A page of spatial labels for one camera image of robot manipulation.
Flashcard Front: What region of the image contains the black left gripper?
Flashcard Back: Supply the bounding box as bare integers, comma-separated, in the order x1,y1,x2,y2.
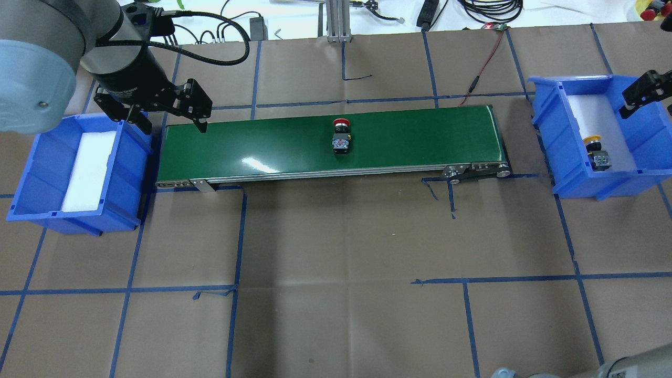
93,52,212,135

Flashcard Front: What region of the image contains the red push button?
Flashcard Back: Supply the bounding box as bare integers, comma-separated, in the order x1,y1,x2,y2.
332,118,351,155

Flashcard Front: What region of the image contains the green conveyor belt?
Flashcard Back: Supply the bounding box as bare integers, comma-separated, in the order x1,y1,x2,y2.
156,105,513,191

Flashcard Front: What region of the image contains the blue bin with foam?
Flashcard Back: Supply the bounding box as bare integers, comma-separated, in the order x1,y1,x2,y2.
529,75,671,201
6,114,153,236

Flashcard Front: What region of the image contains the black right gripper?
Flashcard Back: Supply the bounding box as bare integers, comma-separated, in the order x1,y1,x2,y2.
619,70,671,119

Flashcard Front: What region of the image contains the yellow push button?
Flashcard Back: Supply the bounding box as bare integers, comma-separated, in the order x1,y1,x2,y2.
583,135,612,172

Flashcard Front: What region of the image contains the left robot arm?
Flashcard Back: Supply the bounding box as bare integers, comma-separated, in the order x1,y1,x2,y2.
2,1,250,135

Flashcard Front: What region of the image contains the aluminium frame post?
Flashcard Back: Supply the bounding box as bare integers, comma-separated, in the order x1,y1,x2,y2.
325,0,351,43

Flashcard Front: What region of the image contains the red black wire pair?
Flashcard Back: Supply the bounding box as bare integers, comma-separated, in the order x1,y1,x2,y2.
458,24,507,107

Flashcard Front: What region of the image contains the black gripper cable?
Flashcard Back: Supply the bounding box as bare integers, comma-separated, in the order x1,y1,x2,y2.
94,10,251,66

